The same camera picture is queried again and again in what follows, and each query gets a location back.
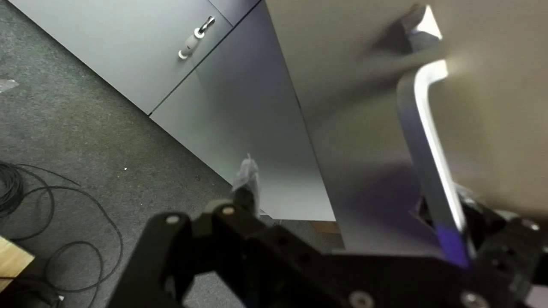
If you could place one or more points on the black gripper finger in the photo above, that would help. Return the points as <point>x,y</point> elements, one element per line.
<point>246,187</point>

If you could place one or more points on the filing cabinet drawer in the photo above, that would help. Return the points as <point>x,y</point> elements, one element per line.
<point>366,126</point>

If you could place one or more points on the grey under-counter cabinet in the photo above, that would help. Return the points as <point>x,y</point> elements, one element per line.
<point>231,100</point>

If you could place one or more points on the beige metal filing cabinet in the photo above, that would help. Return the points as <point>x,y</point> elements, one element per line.
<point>354,114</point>

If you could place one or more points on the silver cabinet drawer handle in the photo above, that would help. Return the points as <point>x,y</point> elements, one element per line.
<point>195,40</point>

